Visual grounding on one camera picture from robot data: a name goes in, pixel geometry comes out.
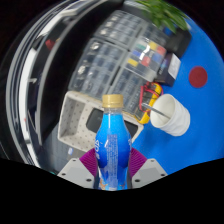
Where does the grey small-parts drawer cabinet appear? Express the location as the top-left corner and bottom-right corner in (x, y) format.
(108, 68), (158, 114)
(93, 9), (148, 51)
(143, 23), (174, 48)
(68, 38), (129, 99)

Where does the green leafy plant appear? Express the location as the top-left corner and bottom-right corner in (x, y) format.
(134, 0), (191, 33)

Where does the black box with white label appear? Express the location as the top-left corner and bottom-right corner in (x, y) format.
(156, 53), (183, 88)

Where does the blue drink bottle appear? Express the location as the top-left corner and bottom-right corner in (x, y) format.
(94, 93), (133, 192)

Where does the clear organizer with coloured parts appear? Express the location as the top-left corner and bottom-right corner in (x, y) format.
(124, 36), (168, 73)

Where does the white ribbed cup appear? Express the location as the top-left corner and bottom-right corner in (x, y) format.
(149, 93), (192, 138)

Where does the flat black case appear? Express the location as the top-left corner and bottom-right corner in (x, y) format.
(163, 19), (193, 59)

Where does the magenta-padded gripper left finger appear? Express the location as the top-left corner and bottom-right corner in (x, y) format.
(57, 148), (99, 190)

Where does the flat round red coaster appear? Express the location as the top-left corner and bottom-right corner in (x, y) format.
(188, 65), (209, 89)

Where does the yellow multimeter with red leads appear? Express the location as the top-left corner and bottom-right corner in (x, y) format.
(134, 81), (164, 125)

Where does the thin stirrer in cup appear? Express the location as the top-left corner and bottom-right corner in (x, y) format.
(141, 102), (171, 118)

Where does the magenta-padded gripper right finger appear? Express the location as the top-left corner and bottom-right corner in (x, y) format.
(127, 147), (168, 190)

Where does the beige perforated tray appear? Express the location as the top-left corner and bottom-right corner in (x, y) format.
(57, 90), (145, 158)

